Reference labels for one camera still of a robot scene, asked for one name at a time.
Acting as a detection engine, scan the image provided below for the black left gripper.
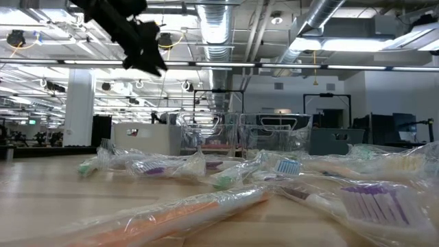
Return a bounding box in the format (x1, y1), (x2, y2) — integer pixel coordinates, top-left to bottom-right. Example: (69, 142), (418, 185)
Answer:
(115, 21), (169, 78)

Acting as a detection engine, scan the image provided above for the black jointed stand arm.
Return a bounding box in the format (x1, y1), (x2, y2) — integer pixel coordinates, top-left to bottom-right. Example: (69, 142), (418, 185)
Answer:
(399, 117), (436, 143)

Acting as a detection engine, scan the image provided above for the white plastic bin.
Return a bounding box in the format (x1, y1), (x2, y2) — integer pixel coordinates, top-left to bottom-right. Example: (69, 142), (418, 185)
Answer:
(114, 122), (182, 156)

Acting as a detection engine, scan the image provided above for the clear plastic bin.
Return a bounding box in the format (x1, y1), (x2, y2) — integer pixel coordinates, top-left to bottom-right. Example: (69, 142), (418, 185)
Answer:
(178, 111), (241, 157)
(239, 113), (313, 154)

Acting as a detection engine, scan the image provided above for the black tall cabinet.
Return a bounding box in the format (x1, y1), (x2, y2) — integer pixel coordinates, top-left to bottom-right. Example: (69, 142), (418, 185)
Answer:
(91, 115), (113, 149)

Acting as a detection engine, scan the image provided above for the white square pillar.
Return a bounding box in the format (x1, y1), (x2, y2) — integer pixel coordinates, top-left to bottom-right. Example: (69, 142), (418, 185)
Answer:
(63, 68), (96, 148)

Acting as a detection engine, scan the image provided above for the long LED light bar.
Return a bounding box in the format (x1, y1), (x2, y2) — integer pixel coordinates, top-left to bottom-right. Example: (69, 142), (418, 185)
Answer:
(0, 58), (439, 73)

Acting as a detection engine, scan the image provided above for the green toothbrush in clear wrap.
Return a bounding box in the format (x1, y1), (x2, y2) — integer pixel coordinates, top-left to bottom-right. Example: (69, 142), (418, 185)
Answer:
(346, 143), (388, 161)
(77, 138), (119, 178)
(205, 152), (268, 191)

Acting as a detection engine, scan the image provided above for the teal plastic bin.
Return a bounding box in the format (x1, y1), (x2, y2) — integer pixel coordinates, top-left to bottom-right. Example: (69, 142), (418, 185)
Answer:
(308, 128), (365, 157)

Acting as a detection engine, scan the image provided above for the background computer monitor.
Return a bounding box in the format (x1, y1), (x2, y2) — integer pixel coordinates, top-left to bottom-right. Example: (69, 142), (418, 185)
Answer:
(392, 113), (418, 142)

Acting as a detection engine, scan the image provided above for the black hanging cable reel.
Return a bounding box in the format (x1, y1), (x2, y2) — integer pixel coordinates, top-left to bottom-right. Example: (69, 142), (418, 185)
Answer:
(5, 30), (27, 48)
(159, 32), (174, 51)

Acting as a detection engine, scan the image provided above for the silver round air duct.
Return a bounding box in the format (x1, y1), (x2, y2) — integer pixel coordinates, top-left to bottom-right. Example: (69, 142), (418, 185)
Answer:
(274, 0), (346, 78)
(195, 0), (235, 113)

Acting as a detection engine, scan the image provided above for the black metal stand frame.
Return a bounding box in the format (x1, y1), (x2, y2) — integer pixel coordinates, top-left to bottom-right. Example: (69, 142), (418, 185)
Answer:
(302, 92), (353, 130)

